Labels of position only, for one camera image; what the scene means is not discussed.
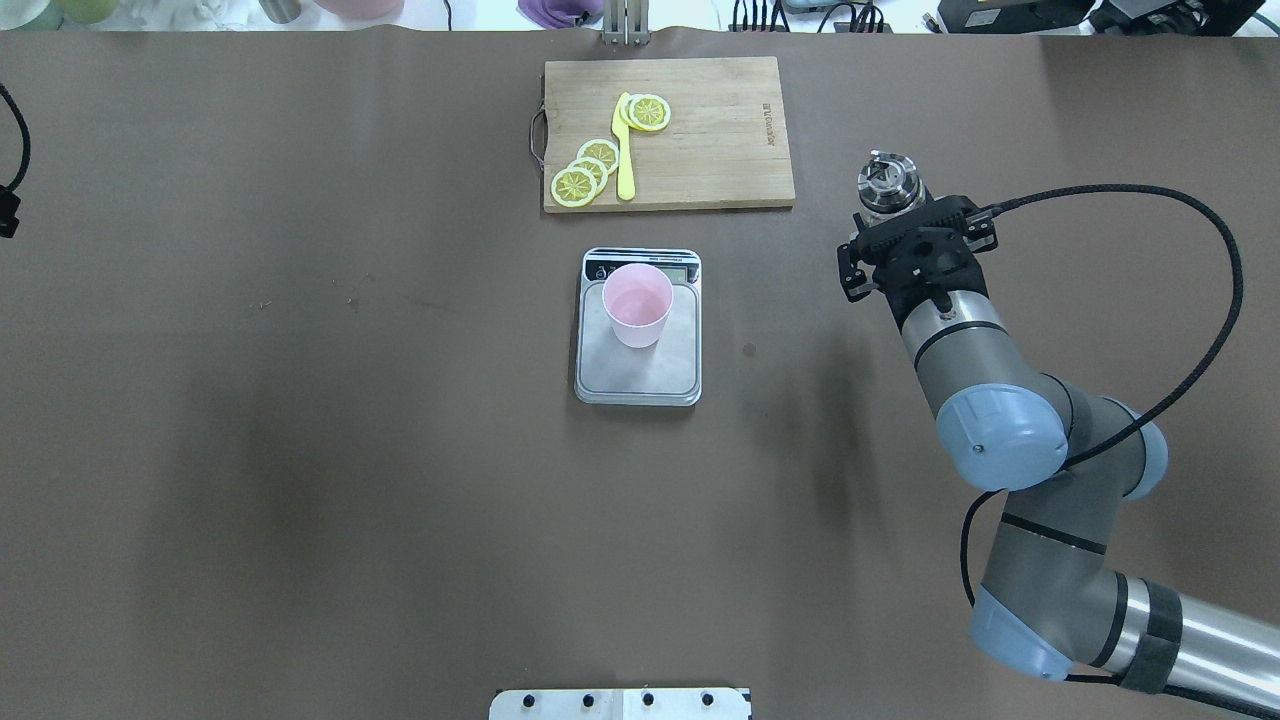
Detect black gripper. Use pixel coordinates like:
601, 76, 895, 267
837, 195, 998, 323

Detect glass sauce bottle metal cap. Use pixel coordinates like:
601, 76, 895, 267
856, 149, 933, 228

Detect pink plastic cup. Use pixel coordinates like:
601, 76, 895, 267
602, 263, 675, 348

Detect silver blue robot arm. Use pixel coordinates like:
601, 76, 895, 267
837, 191, 1277, 719

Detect silver digital kitchen scale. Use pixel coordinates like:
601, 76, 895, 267
573, 247, 703, 407

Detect wooden cutting board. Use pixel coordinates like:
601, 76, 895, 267
543, 56, 796, 213

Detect yellow plastic knife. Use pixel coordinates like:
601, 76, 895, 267
611, 92, 636, 202

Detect lemon slice middle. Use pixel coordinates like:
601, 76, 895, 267
566, 158, 611, 193

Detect aluminium frame post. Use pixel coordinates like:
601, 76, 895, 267
602, 0, 652, 47

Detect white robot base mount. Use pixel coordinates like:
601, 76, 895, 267
488, 687, 754, 719

